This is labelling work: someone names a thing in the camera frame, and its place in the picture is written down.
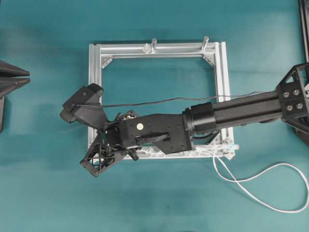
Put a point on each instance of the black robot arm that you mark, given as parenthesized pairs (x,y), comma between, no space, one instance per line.
(288,102)

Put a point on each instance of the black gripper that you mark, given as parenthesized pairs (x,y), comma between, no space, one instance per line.
(168,132)

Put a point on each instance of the aluminium pin mid rail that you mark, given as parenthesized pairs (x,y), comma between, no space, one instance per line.
(153,45)

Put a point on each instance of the aluminium pin near corner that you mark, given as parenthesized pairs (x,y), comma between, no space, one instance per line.
(204,43)

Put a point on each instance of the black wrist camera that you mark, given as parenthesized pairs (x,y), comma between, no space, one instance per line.
(84,107)

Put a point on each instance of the clear plastic cable clip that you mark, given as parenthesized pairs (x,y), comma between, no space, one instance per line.
(147,48)

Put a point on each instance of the aluminium extrusion frame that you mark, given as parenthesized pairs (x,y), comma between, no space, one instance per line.
(173,78)

